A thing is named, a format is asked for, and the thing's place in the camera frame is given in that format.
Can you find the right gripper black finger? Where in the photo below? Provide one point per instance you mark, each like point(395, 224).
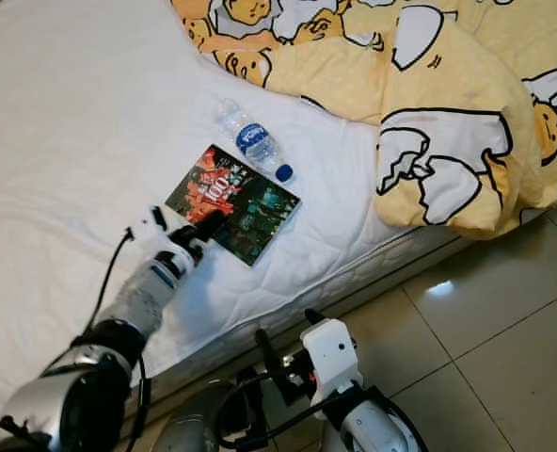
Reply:
point(314, 318)
point(271, 353)

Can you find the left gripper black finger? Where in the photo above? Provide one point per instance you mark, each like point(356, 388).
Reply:
point(209, 226)

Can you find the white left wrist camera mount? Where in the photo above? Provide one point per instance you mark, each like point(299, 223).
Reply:
point(161, 252)

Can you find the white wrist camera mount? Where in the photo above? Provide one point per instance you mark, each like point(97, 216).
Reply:
point(330, 353)
point(161, 252)

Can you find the yellow cartoon egg blanket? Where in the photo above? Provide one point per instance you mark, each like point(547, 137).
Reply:
point(448, 85)

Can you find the dark red cover book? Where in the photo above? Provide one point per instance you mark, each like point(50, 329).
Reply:
point(250, 207)

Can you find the grey robot leg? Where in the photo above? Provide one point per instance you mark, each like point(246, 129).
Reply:
point(194, 419)

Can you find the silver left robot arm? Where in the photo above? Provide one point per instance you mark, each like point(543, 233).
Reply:
point(67, 405)

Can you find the clear plastic water bottle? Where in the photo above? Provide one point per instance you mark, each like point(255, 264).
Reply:
point(252, 139)

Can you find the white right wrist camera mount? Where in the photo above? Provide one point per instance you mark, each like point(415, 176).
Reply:
point(330, 353)

